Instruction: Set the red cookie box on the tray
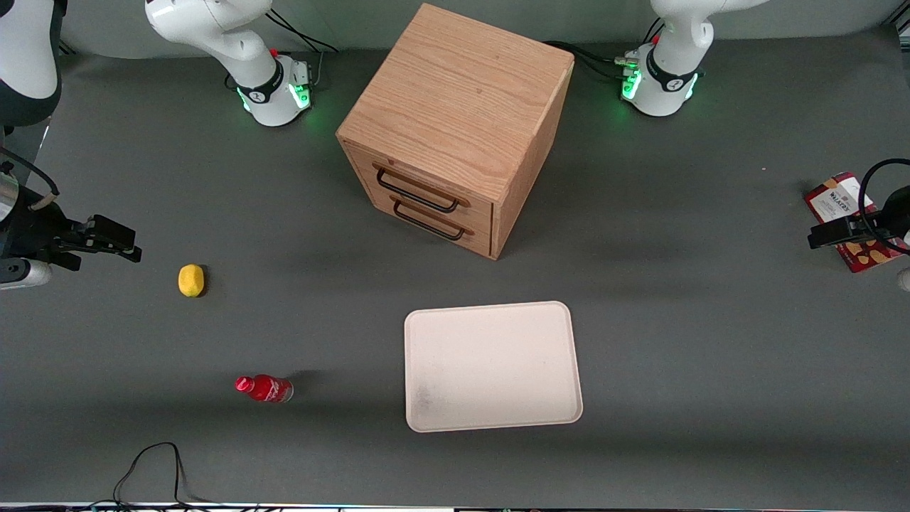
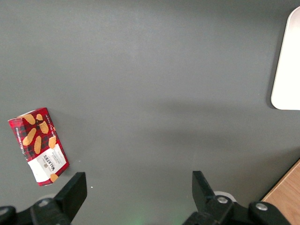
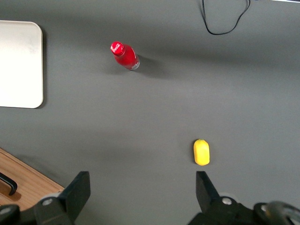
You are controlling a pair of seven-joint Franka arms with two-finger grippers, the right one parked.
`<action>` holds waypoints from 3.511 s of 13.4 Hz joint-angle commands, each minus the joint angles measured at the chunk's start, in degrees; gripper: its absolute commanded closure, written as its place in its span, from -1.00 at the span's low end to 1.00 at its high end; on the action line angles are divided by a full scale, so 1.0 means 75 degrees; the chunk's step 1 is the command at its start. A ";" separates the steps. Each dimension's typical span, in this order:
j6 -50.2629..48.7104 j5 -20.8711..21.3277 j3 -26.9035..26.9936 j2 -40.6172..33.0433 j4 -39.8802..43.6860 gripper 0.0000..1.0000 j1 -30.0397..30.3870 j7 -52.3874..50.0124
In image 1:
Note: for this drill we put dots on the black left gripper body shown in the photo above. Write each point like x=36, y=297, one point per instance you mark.
x=894, y=222

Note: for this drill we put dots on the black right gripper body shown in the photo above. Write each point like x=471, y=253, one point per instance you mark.
x=28, y=227

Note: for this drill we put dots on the red tartan cookie box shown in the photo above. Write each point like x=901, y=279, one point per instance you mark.
x=835, y=199

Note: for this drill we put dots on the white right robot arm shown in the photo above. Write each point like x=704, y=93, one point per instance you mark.
x=213, y=28

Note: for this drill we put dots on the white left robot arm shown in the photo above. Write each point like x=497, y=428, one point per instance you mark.
x=675, y=43

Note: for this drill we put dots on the cream plastic tray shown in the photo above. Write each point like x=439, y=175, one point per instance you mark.
x=490, y=366

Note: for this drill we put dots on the yellow lemon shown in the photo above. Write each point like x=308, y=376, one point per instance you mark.
x=190, y=280

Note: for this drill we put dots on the red cola bottle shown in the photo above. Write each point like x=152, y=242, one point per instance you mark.
x=266, y=389

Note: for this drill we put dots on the wooden drawer front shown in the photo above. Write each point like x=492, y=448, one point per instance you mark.
x=377, y=195
x=366, y=165

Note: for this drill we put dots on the wooden drawer cabinet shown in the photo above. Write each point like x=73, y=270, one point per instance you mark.
x=462, y=92

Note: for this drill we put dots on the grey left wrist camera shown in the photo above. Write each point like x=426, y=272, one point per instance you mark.
x=904, y=279

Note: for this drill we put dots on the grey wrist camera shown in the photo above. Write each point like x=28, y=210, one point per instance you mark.
x=25, y=274
x=904, y=279

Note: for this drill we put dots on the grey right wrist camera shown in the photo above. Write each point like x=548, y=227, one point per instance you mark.
x=25, y=274

